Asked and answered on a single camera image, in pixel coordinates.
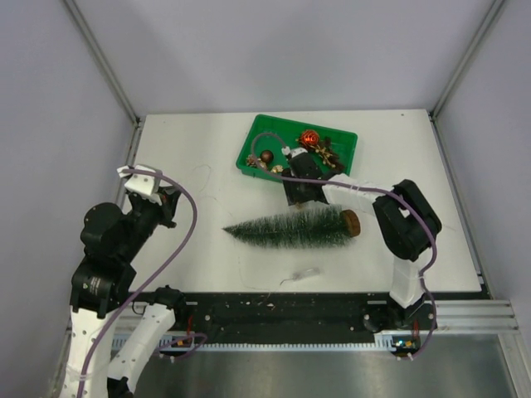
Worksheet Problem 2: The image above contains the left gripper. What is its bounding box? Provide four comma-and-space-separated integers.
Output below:
119, 184, 183, 260

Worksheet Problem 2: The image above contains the brown ribbon bow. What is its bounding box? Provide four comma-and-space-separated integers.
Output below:
310, 137, 345, 172

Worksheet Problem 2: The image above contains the small green christmas tree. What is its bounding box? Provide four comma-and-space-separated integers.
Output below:
223, 206, 362, 249

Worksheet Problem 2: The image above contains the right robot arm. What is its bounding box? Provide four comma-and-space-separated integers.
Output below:
282, 149, 442, 328

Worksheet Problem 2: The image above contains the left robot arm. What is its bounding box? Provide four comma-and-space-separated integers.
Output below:
60, 187, 188, 397

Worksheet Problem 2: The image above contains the red glitter bauble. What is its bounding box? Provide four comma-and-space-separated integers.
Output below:
297, 129, 320, 148

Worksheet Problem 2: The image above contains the brown bauble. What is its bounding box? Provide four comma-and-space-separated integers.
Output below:
260, 150, 274, 164

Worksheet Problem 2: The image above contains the green plastic tray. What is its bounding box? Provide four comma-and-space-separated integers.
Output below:
236, 114, 358, 183

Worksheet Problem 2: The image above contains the white tipped pine cone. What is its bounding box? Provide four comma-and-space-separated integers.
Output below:
246, 155, 256, 167

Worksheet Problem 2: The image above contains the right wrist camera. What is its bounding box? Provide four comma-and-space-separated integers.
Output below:
281, 146, 308, 162

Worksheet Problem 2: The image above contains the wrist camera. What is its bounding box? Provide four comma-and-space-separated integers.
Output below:
281, 146, 308, 162
117, 164, 162, 206

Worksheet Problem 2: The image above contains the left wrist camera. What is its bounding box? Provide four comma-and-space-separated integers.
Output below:
117, 164, 162, 206

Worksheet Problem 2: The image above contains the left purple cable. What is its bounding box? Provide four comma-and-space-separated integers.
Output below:
76, 167, 208, 398

